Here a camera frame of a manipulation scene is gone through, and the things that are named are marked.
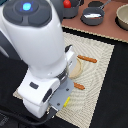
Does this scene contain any red toy tomato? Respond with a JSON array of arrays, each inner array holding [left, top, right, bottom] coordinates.
[[63, 0, 71, 8]]

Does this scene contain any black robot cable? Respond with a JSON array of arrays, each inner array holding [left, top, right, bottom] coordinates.
[[0, 104, 54, 126]]

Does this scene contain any yellow toy box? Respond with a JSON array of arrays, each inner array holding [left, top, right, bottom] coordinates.
[[63, 97, 70, 107]]

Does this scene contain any orange handled fork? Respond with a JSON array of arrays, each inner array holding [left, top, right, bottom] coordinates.
[[74, 82, 85, 90]]

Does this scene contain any orange handled knife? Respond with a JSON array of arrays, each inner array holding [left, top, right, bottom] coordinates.
[[77, 55, 97, 63]]

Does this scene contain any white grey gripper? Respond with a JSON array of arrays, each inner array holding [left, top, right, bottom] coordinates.
[[18, 45, 77, 118]]

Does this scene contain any grey toy pot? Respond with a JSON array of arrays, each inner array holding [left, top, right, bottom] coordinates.
[[63, 0, 80, 18]]

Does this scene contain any beige bowl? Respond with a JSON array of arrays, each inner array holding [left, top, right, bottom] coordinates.
[[116, 4, 128, 30]]

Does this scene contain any white woven placemat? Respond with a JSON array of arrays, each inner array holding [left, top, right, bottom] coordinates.
[[13, 32, 115, 128]]

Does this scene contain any grey toy frying pan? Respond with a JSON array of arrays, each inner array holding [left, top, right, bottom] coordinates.
[[81, 0, 111, 26]]

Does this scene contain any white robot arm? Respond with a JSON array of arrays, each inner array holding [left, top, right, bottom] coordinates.
[[0, 0, 77, 118]]

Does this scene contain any round wooden plate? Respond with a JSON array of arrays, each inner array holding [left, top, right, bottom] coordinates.
[[69, 58, 83, 79]]

